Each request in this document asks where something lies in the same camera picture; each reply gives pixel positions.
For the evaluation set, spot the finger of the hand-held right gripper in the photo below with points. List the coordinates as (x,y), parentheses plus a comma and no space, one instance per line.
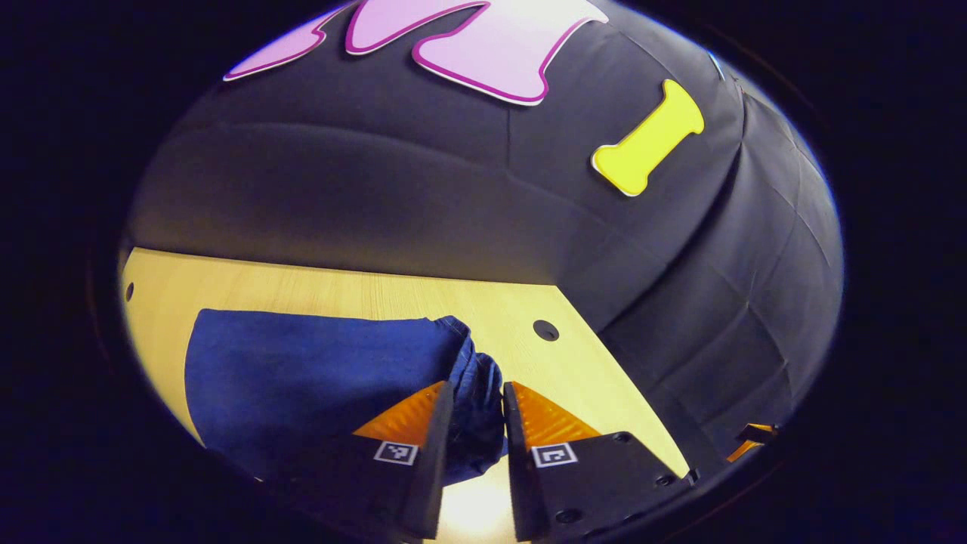
(749,442)

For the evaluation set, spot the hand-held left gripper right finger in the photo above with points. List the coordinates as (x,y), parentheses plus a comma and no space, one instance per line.
(517,468)

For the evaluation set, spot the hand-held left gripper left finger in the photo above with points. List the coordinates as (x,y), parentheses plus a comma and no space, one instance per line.
(430,468)

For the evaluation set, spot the blue jeans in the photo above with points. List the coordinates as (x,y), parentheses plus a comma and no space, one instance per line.
(317,378)

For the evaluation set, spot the black backdrop cloth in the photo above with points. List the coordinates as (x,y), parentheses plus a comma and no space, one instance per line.
(423,204)

